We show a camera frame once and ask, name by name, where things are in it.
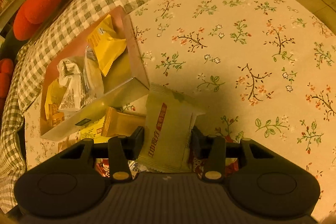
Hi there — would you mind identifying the red snack packet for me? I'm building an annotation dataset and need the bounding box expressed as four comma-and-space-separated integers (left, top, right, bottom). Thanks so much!
189, 132, 227, 182

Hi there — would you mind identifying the beige snack packet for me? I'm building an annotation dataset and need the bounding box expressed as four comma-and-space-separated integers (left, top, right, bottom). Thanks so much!
137, 83, 204, 173

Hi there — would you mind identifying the brown snack packet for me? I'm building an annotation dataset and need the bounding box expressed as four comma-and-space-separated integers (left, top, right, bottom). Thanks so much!
102, 107, 145, 137

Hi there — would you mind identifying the yellow printed snack packet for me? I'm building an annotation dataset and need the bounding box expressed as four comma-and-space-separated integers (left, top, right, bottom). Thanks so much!
79, 117, 105, 143

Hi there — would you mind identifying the clear wrapped snack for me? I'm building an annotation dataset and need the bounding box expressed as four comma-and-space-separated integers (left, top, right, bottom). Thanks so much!
83, 46, 104, 99

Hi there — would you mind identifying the pink snack box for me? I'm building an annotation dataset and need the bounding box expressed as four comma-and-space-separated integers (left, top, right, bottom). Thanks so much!
40, 6, 149, 141

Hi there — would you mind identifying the orange square snack packet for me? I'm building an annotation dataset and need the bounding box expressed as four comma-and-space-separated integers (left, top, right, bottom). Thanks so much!
45, 78, 66, 127

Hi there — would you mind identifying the crumpled white snack wrapper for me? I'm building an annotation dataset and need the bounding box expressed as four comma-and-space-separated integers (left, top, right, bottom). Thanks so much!
57, 56, 88, 113

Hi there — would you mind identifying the floral tablecloth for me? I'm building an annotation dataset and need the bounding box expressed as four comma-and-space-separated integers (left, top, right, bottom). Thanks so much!
23, 0, 336, 222

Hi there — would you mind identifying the small red plush pillow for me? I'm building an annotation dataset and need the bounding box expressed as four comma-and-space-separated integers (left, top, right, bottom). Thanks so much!
0, 59, 14, 113

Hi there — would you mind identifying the grey checkered blanket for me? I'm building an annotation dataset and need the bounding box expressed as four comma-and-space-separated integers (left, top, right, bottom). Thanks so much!
1, 0, 150, 213

